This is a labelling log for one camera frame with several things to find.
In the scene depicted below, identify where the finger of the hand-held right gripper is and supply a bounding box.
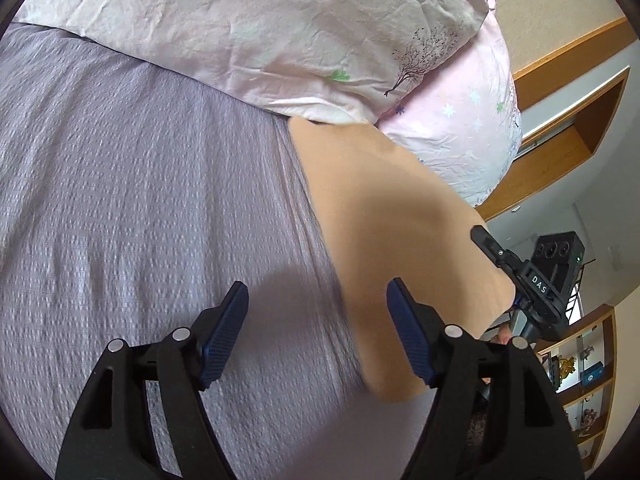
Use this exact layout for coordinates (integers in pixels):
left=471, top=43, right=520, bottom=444
left=470, top=226, right=527, bottom=283

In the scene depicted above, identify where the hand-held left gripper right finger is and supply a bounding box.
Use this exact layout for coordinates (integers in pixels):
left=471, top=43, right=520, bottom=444
left=386, top=277, right=586, bottom=480

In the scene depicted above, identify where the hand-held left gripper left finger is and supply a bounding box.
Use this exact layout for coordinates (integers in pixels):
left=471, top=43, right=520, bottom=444
left=55, top=281, right=249, bottom=480

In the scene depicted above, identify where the beige small garment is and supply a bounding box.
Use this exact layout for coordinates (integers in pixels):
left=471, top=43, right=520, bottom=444
left=289, top=116, right=516, bottom=402

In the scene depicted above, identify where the wooden display shelf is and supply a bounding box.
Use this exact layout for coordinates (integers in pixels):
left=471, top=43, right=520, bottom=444
left=534, top=304, right=619, bottom=472

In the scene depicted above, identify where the pink floral pillow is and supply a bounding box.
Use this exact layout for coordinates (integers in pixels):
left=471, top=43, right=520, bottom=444
left=377, top=0, right=524, bottom=207

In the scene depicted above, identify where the purple-grey textured bed sheet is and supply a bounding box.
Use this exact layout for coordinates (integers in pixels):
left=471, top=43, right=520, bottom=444
left=0, top=22, right=442, bottom=480

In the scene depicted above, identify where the white floral pillow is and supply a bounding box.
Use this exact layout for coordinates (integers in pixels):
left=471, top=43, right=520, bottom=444
left=15, top=0, right=489, bottom=125

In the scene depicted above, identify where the wooden wardrobe frame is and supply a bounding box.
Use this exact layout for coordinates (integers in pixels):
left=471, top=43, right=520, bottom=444
left=475, top=16, right=632, bottom=221

